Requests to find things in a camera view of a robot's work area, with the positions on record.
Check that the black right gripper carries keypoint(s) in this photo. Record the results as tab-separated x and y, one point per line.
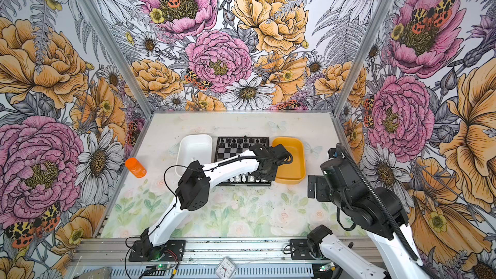
320	195

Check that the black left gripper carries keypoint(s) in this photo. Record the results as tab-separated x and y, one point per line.
270	177

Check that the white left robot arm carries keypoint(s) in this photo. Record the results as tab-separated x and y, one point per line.
199	180

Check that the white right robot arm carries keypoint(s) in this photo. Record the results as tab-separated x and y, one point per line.
389	251

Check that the black white chessboard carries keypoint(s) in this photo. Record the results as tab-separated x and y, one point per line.
229	147

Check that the white plastic tub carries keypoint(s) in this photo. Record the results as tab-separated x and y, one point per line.
194	147

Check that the white analog clock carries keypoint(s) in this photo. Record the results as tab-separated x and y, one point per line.
226	269

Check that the orange pill bottle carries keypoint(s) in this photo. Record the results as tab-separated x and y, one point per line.
135	168

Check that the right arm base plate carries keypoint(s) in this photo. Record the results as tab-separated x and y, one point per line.
299	249

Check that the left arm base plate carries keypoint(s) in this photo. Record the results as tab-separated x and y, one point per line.
172	251

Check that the aluminium front rail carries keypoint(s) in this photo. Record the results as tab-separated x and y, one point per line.
112	251

